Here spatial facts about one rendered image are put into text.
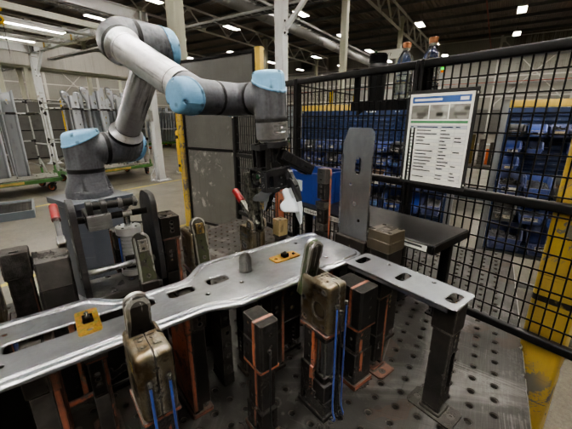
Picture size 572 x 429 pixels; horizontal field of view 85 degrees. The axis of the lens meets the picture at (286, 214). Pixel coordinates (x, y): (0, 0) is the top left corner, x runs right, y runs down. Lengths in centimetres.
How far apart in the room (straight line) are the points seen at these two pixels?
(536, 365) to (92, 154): 156
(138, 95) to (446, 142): 100
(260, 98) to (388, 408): 78
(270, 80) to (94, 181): 77
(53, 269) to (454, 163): 111
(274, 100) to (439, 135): 61
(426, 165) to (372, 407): 75
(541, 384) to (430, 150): 78
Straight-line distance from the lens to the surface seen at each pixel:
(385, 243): 92
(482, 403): 101
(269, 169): 74
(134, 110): 121
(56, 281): 85
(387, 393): 95
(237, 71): 337
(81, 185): 128
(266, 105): 73
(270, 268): 81
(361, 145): 96
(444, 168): 115
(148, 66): 83
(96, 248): 129
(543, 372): 129
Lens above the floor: 136
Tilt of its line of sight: 17 degrees down
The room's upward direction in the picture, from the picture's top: straight up
